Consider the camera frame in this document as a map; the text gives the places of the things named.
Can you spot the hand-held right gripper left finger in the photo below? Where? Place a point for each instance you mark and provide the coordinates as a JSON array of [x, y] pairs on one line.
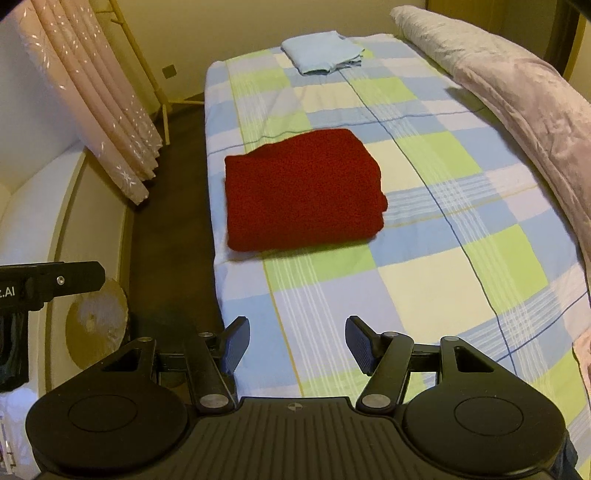
[[235, 341]]

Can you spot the lilac blanket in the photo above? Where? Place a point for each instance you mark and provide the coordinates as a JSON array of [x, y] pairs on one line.
[[531, 101]]

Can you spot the round golden disc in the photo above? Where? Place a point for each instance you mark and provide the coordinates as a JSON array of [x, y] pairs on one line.
[[97, 323]]

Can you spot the wooden rack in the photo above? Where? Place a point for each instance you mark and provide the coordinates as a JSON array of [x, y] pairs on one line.
[[138, 50]]

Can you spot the wall socket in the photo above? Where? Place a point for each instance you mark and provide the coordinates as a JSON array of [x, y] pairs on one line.
[[169, 71]]

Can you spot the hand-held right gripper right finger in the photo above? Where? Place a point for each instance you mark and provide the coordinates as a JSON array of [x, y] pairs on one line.
[[360, 344]]

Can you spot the pink curtain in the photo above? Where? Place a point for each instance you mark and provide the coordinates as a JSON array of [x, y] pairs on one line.
[[92, 92]]

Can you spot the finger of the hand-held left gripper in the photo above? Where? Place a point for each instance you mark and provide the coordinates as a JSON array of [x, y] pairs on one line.
[[74, 277]]

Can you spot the checkered bed sheet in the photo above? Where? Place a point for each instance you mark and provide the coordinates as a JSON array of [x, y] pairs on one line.
[[438, 230]]

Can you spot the red patterned knit sweater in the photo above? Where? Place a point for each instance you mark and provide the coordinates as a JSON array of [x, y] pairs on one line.
[[300, 194]]

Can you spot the light blue folded cloth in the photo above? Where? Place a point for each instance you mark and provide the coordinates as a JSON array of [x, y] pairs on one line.
[[318, 50]]

